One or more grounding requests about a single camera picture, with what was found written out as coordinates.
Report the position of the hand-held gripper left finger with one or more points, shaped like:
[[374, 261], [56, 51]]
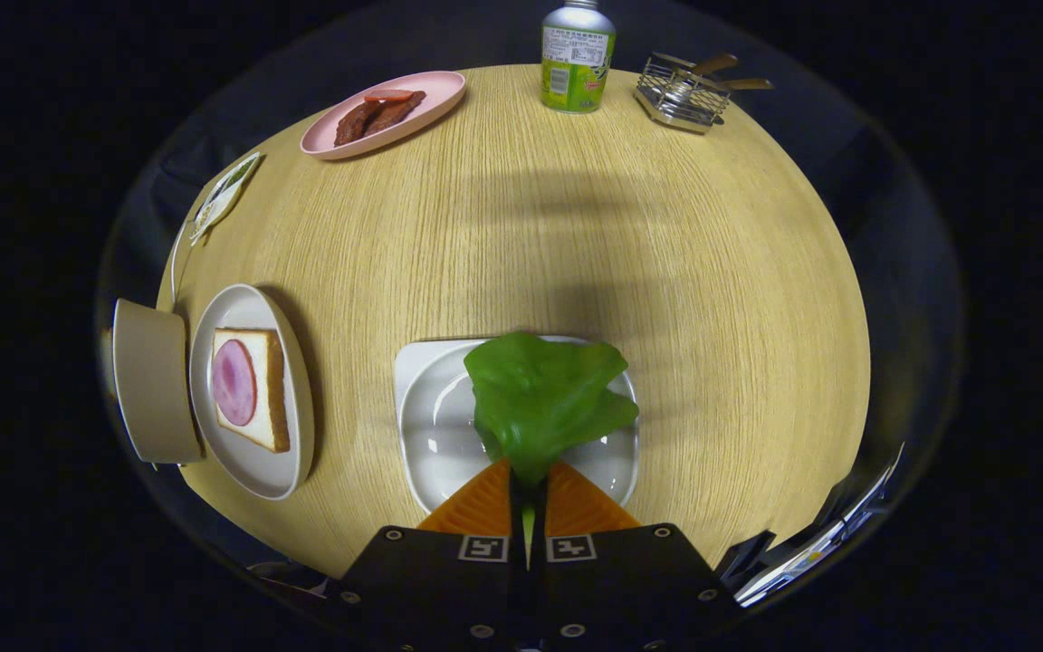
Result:
[[431, 589]]

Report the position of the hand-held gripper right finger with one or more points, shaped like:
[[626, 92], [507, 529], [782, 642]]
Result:
[[621, 589]]

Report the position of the green lettuce leaf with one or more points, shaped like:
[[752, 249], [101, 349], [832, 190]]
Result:
[[540, 398]]

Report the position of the white square dish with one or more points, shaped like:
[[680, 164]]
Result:
[[435, 426]]

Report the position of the black and white object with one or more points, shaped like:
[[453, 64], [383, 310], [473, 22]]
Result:
[[811, 552]]

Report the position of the round white plate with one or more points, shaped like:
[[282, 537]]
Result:
[[250, 473]]

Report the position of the white bread slice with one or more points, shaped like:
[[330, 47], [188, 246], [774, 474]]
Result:
[[264, 426]]

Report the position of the pink ham slice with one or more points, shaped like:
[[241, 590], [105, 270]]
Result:
[[234, 382]]

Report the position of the cream white toaster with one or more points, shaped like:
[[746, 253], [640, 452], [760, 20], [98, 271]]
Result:
[[155, 380]]

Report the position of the black backdrop cloth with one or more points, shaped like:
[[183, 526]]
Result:
[[897, 272]]

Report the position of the white divided dish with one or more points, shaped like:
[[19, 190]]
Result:
[[221, 199]]

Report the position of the pink plate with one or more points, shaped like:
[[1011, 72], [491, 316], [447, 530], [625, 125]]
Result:
[[322, 143]]

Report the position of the green mung beans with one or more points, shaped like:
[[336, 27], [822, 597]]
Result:
[[240, 170]]

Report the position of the brown meat slices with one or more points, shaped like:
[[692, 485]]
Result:
[[368, 122]]

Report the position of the red sausage slice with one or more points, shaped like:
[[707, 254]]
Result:
[[390, 95]]

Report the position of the green bottle with silver cap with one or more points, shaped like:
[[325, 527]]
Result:
[[576, 63]]

